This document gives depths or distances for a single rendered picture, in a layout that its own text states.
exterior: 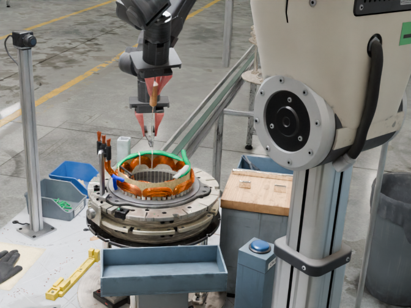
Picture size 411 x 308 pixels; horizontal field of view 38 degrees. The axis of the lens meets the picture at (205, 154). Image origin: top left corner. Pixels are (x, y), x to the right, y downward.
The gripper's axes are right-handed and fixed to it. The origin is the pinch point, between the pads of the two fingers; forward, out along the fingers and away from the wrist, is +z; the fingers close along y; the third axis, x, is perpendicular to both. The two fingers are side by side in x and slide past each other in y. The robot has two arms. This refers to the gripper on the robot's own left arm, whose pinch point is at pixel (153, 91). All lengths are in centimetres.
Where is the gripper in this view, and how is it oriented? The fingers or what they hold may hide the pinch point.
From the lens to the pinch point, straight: 139.1
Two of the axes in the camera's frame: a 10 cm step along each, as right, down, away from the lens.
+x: 3.4, 6.7, -6.6
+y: -9.4, 1.6, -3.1
